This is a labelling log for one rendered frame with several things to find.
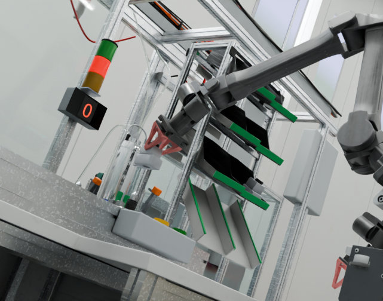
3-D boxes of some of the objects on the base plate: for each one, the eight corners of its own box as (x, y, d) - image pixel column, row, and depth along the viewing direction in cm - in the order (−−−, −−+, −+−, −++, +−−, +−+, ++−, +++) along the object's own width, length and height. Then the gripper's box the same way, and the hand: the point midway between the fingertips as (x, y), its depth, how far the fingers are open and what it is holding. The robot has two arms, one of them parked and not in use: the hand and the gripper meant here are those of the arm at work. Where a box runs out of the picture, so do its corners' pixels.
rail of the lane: (198, 289, 158) (211, 251, 161) (-123, 150, 96) (-92, 91, 99) (183, 285, 161) (196, 247, 164) (-135, 148, 100) (-105, 91, 103)
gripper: (184, 113, 157) (142, 151, 160) (205, 131, 164) (165, 167, 167) (174, 99, 161) (134, 137, 165) (196, 116, 169) (157, 152, 172)
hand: (152, 150), depth 166 cm, fingers closed on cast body, 4 cm apart
